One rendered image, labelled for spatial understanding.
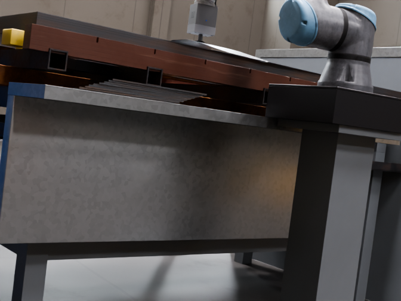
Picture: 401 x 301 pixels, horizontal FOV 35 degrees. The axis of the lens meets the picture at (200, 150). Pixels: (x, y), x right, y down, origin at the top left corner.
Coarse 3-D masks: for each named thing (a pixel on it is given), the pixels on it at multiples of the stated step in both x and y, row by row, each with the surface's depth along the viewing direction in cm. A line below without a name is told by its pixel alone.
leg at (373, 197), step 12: (384, 156) 255; (372, 180) 252; (372, 192) 253; (372, 204) 254; (372, 216) 255; (372, 228) 256; (372, 240) 257; (360, 252) 254; (360, 264) 253; (360, 276) 254; (360, 288) 255; (360, 300) 256
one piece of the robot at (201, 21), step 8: (216, 0) 235; (192, 8) 233; (200, 8) 230; (208, 8) 231; (216, 8) 233; (192, 16) 232; (200, 16) 230; (208, 16) 232; (216, 16) 233; (192, 24) 231; (200, 24) 230; (208, 24) 232; (192, 32) 232; (200, 32) 231; (208, 32) 232; (200, 40) 234
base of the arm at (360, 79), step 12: (336, 60) 171; (348, 60) 170; (360, 60) 170; (324, 72) 174; (336, 72) 170; (348, 72) 170; (360, 72) 170; (324, 84) 172; (336, 84) 169; (348, 84) 168; (360, 84) 169
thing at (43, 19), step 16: (16, 16) 169; (32, 16) 161; (48, 16) 161; (0, 32) 177; (80, 32) 167; (96, 32) 170; (112, 32) 172; (128, 32) 176; (160, 48) 183; (176, 48) 186; (192, 48) 190; (240, 64) 202; (256, 64) 206; (272, 64) 211; (192, 80) 272; (400, 96) 256
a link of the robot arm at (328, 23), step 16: (288, 0) 167; (304, 0) 164; (320, 0) 166; (288, 16) 167; (304, 16) 162; (320, 16) 164; (336, 16) 166; (288, 32) 167; (304, 32) 163; (320, 32) 165; (336, 32) 166; (320, 48) 171
